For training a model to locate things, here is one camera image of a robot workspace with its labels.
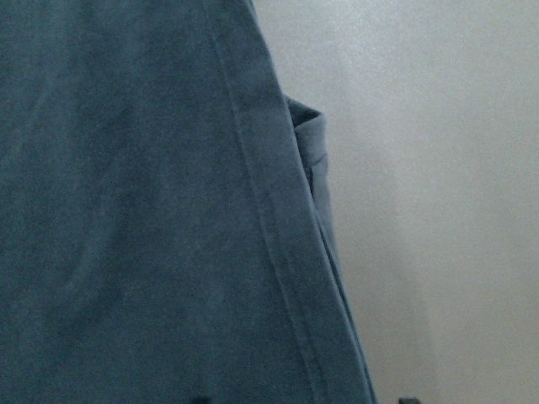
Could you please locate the black graphic t-shirt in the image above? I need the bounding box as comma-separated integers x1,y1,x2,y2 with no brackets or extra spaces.
1,1,376,403

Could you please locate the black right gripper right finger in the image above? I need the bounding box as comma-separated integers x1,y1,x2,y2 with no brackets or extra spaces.
398,397,418,404

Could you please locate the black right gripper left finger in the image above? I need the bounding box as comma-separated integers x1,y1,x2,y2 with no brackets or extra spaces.
191,396,211,404

